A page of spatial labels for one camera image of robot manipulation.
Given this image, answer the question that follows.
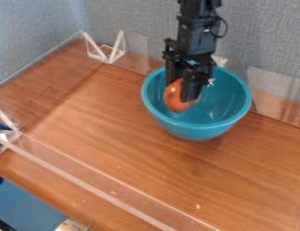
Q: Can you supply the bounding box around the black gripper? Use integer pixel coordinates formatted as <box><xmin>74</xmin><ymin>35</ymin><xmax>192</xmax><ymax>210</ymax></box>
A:
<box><xmin>162</xmin><ymin>37</ymin><xmax>218</xmax><ymax>102</ymax></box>

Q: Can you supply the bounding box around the brown toy mushroom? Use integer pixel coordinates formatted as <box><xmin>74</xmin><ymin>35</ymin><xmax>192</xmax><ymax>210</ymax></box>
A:
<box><xmin>163</xmin><ymin>78</ymin><xmax>199</xmax><ymax>113</ymax></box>

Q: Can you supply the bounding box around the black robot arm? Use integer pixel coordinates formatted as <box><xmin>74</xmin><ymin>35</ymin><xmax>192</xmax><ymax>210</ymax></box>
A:
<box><xmin>162</xmin><ymin>0</ymin><xmax>226</xmax><ymax>102</ymax></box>

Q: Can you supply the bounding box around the blue plastic bowl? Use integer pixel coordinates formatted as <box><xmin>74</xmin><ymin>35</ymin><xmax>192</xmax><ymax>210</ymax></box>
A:
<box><xmin>140</xmin><ymin>67</ymin><xmax>253</xmax><ymax>141</ymax></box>

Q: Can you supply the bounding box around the clear acrylic back barrier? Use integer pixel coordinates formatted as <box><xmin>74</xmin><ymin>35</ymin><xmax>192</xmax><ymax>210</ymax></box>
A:
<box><xmin>123</xmin><ymin>32</ymin><xmax>300</xmax><ymax>127</ymax></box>

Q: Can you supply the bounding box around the clear acrylic barrier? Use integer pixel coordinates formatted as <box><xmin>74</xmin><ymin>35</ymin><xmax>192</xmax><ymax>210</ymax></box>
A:
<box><xmin>0</xmin><ymin>30</ymin><xmax>82</xmax><ymax>87</ymax></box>
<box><xmin>123</xmin><ymin>32</ymin><xmax>300</xmax><ymax>127</ymax></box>
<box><xmin>0</xmin><ymin>109</ymin><xmax>219</xmax><ymax>231</ymax></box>

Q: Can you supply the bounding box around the clear acrylic left barrier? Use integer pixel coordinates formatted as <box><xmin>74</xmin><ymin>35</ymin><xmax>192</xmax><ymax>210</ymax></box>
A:
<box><xmin>0</xmin><ymin>30</ymin><xmax>82</xmax><ymax>87</ymax></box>

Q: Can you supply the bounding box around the clear acrylic front barrier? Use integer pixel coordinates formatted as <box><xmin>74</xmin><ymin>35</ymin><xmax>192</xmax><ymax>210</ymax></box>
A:
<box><xmin>0</xmin><ymin>109</ymin><xmax>219</xmax><ymax>231</ymax></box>

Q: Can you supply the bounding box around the black cable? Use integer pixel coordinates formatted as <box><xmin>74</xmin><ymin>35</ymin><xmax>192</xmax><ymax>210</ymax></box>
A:
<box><xmin>204</xmin><ymin>12</ymin><xmax>230</xmax><ymax>40</ymax></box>

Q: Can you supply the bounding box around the clear acrylic corner bracket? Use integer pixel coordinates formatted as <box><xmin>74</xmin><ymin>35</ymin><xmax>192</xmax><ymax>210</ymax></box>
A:
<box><xmin>82</xmin><ymin>30</ymin><xmax>126</xmax><ymax>64</ymax></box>

